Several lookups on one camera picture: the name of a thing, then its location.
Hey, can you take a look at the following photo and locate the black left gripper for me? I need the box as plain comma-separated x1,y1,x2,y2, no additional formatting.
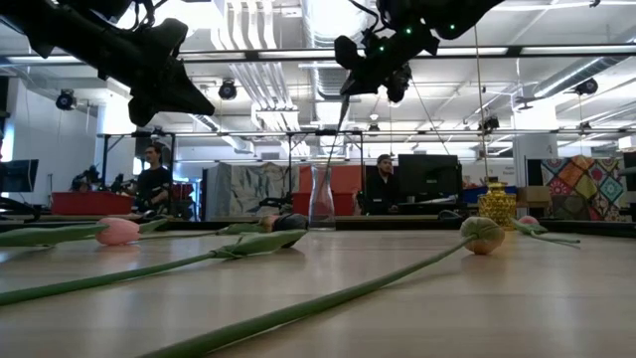
54,14,217,128

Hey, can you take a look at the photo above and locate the yellow glass vase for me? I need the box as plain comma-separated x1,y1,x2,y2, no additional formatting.
476,182,517,232

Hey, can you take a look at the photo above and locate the grey patterned sheet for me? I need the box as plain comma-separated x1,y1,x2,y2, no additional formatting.
205,162,300,221

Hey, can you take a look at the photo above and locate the brown cardboard box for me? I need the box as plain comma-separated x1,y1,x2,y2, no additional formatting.
515,186,553,209

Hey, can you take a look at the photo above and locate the clear glass vase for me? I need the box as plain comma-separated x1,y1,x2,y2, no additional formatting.
308,165,336,231

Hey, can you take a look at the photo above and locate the black computer monitor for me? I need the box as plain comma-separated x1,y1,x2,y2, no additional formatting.
0,158,40,194
397,153,463,199

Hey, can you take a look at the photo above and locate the black table edge rail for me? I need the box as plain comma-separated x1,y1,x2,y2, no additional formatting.
0,214,636,239

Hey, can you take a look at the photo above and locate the black overhead light bar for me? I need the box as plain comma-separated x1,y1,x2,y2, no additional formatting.
0,45,636,66

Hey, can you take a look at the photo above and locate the pink artificial tulip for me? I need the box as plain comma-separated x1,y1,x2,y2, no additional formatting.
138,216,507,358
511,215,581,250
0,216,173,249

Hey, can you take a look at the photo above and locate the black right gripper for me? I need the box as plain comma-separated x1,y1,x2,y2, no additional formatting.
333,22,441,97

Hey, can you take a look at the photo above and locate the black background rig frame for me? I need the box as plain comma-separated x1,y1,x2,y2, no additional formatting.
96,129,367,220

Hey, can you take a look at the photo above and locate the orange partition panel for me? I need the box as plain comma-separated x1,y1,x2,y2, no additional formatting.
297,165,367,216

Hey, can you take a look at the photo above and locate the silver ventilation duct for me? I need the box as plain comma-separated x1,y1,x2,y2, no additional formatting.
301,0,372,100

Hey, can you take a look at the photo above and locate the colourful patchwork quilt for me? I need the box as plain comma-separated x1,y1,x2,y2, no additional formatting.
540,156,631,223

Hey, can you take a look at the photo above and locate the person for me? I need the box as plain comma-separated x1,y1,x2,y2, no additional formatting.
133,143,175,216
71,165,100,193
365,152,398,216

